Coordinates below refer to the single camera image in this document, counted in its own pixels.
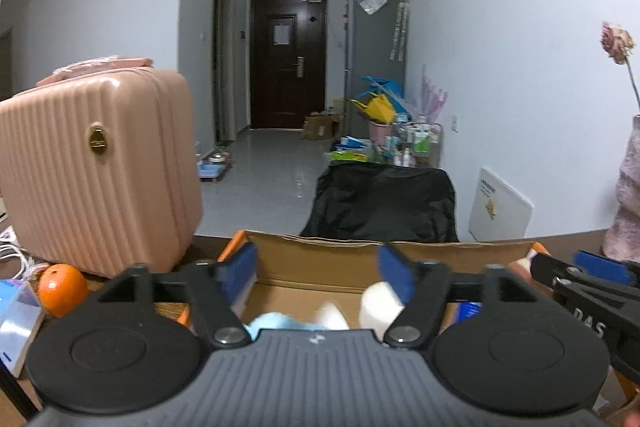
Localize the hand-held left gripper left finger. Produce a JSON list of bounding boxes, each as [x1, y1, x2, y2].
[[97, 242, 258, 350]]

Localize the folded white umbrella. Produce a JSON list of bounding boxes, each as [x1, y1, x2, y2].
[[391, 0, 411, 60]]

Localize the blue tissue pack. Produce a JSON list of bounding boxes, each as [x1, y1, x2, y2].
[[0, 279, 46, 378]]

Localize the brown cardboard carton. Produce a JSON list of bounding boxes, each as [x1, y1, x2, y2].
[[301, 113, 343, 141]]

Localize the grey refrigerator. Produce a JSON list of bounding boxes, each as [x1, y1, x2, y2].
[[344, 0, 407, 142]]

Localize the blue plush toy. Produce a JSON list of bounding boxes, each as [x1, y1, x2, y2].
[[245, 312, 321, 340]]

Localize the pink bucket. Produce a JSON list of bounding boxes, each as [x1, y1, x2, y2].
[[369, 119, 396, 146]]

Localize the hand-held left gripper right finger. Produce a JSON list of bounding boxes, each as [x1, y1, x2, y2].
[[376, 243, 551, 350]]

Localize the orange fruit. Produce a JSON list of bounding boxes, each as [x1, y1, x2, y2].
[[38, 263, 89, 318]]

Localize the blue pet feeder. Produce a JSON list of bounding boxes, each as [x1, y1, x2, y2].
[[197, 147, 233, 182]]

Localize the white power cables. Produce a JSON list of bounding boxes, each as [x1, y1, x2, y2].
[[0, 227, 46, 280]]

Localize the black covered chair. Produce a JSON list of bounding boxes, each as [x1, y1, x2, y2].
[[300, 163, 459, 243]]

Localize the pink folded cloth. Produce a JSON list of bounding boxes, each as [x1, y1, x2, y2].
[[36, 55, 156, 88]]

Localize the dried pink rose bouquet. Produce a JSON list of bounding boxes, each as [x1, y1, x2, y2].
[[601, 0, 640, 115]]

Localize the green and blue packages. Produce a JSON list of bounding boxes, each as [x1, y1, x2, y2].
[[331, 136, 373, 164]]

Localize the side door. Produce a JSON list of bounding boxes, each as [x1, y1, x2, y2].
[[214, 0, 236, 142]]

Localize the pink ribbed suitcase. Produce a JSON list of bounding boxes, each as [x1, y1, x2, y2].
[[0, 67, 203, 279]]

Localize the orange cardboard box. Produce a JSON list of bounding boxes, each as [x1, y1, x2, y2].
[[177, 229, 640, 415]]

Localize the dark wooden entrance door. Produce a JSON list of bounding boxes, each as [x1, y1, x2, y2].
[[250, 0, 328, 130]]

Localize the purple wing decoration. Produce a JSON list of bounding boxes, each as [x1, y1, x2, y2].
[[420, 67, 448, 122]]

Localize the metal cart with bottles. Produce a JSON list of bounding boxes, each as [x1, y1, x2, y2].
[[395, 121, 443, 168]]

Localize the white flat panel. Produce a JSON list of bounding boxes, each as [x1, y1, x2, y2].
[[468, 167, 533, 242]]

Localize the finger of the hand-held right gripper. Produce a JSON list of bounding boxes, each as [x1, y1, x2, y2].
[[530, 253, 588, 290], [574, 251, 640, 288]]

